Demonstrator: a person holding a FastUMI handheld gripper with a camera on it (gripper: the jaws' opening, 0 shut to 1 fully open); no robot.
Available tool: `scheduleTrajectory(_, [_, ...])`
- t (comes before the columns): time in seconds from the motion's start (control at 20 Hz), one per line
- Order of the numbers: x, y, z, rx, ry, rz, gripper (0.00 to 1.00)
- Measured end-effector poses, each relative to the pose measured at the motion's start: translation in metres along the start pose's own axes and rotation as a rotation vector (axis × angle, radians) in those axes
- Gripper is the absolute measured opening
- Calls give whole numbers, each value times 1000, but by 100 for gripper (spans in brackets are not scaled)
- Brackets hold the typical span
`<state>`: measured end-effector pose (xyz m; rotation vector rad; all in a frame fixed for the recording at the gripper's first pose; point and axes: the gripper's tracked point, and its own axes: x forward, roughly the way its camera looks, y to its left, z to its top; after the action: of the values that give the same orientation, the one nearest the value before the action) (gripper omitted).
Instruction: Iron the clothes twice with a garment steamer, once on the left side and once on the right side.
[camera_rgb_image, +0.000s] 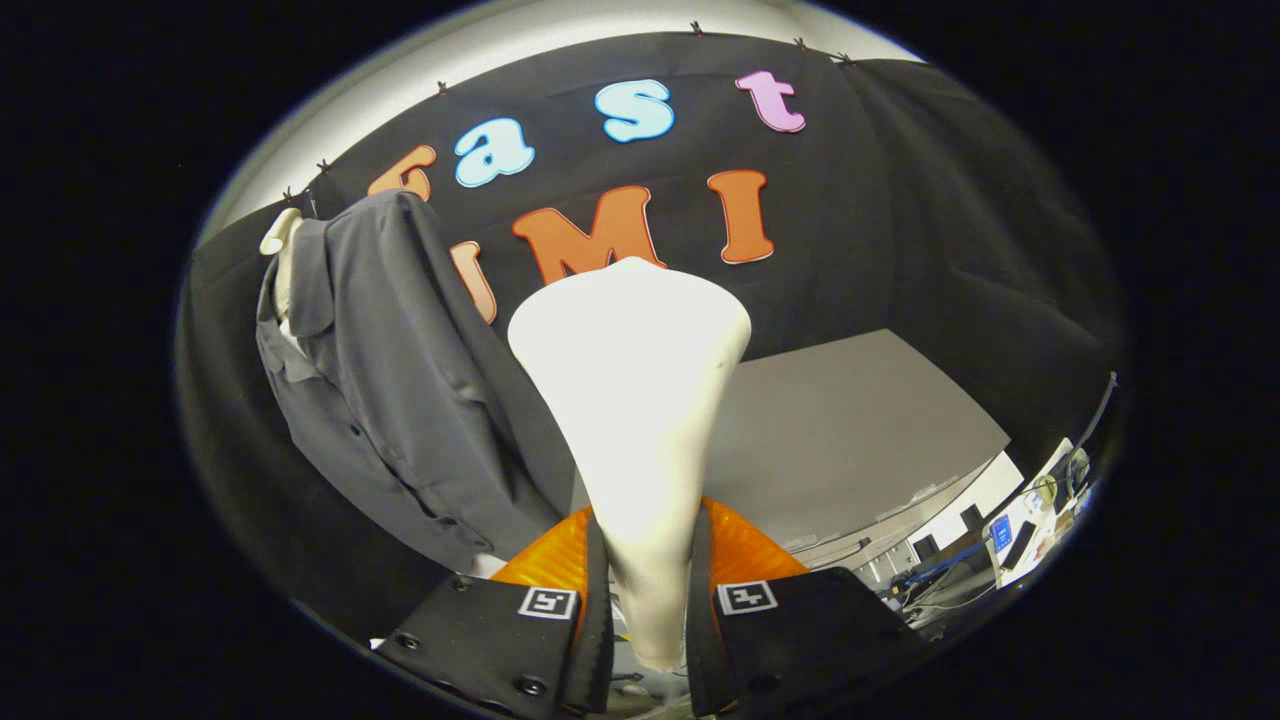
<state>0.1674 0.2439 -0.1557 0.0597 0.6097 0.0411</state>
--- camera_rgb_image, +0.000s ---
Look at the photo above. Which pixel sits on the white garment steamer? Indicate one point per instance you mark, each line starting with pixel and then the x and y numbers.
pixel 630 400

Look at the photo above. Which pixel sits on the cluttered white desk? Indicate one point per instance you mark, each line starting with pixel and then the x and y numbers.
pixel 1030 540

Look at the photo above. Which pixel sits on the row of black cloth clips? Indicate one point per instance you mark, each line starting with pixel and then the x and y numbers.
pixel 441 88

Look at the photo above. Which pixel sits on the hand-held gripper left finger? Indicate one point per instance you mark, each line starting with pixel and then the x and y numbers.
pixel 598 640

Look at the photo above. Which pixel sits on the grey button shirt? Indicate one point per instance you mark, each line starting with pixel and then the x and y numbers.
pixel 400 380

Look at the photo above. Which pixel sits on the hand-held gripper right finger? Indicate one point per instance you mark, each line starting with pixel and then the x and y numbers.
pixel 700 650

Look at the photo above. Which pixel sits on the grey cabinet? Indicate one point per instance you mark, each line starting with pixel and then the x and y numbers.
pixel 850 430

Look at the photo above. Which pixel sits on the white mannequin torso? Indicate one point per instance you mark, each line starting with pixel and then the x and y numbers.
pixel 283 235

